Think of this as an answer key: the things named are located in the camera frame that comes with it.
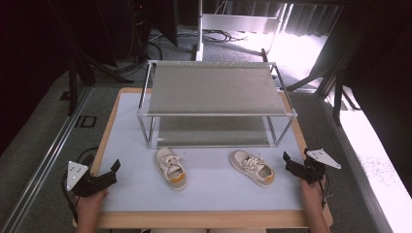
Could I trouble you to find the beige shoe with orange heel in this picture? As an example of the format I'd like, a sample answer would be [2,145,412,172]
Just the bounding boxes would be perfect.
[154,148,189,191]
[229,150,276,188]

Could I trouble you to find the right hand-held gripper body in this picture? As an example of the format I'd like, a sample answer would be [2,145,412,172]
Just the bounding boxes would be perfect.
[291,148,342,185]

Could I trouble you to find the black floor socket box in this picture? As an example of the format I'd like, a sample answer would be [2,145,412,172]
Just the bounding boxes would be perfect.
[75,115,98,129]

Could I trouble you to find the aluminium floor rail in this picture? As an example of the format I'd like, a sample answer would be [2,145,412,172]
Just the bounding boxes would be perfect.
[0,86,94,233]

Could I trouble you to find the metal shoe rack grey shelves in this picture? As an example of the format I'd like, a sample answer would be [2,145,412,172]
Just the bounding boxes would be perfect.
[136,59,298,150]

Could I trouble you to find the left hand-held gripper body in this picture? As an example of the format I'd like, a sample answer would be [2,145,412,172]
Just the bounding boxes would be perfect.
[65,160,118,198]

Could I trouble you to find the white table mat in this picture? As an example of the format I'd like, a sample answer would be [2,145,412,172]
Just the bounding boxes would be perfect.
[97,92,305,213]

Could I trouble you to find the black floor cables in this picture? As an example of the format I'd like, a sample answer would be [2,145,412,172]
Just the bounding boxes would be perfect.
[180,28,249,44]

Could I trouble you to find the black tripod stand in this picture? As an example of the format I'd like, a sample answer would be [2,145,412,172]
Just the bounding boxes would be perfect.
[65,52,134,117]

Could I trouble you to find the black metal stand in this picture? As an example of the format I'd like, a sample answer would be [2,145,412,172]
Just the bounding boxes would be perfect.
[285,64,362,127]

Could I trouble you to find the person's left hand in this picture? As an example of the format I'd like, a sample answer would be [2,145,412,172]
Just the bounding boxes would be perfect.
[75,188,110,213]

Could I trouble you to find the grey curtain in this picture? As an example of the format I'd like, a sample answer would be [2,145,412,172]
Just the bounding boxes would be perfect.
[284,3,342,37]

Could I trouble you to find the person's right hand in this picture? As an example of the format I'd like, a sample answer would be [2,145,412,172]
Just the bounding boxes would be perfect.
[298,177,326,205]

